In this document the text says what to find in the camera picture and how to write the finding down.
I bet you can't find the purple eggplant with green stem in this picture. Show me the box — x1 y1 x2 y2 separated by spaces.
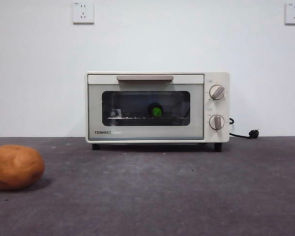
147 102 164 118

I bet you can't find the glass oven door with handle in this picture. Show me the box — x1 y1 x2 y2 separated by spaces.
88 74 205 141

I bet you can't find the cream oven timer knob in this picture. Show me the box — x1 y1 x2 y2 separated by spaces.
208 114 225 130

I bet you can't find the cream Toshiba toaster oven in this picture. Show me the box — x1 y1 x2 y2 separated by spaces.
85 71 231 152

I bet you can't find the cream oven temperature knob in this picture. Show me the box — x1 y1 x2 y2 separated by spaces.
208 85 226 101

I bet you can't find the brown potato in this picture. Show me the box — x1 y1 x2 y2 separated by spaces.
0 145 45 190

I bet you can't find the metal wire oven rack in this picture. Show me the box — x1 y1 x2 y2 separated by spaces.
107 116 187 120

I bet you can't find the black oven power cable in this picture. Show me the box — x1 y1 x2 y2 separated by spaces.
228 116 260 140

